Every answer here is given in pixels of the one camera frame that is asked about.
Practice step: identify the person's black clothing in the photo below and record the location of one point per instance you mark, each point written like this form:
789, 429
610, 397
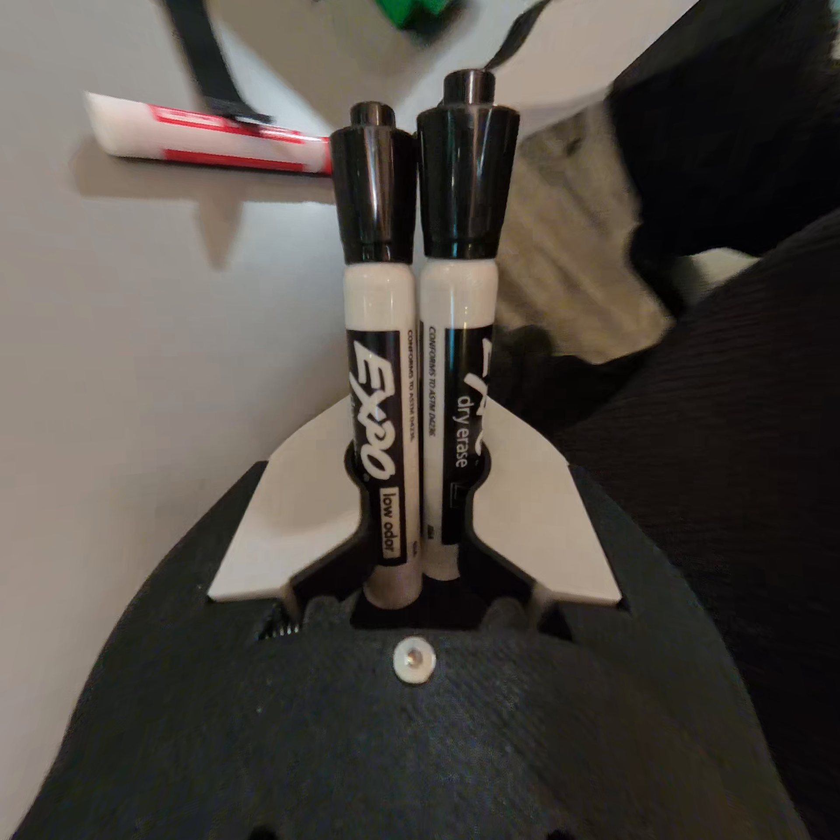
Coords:
722, 492

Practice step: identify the red dry erase marker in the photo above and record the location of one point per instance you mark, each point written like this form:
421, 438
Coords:
164, 131

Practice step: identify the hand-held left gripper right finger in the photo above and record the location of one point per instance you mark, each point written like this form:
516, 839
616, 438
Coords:
538, 531

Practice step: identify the grey desk with wooden edge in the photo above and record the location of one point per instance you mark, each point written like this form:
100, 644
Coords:
131, 361

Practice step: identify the green plastic bin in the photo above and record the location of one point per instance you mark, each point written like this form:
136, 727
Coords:
410, 13

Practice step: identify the black dry erase marker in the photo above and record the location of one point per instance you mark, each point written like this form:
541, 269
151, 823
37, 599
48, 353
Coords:
459, 295
374, 295

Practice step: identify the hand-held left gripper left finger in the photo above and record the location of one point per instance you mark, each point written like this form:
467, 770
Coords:
289, 525

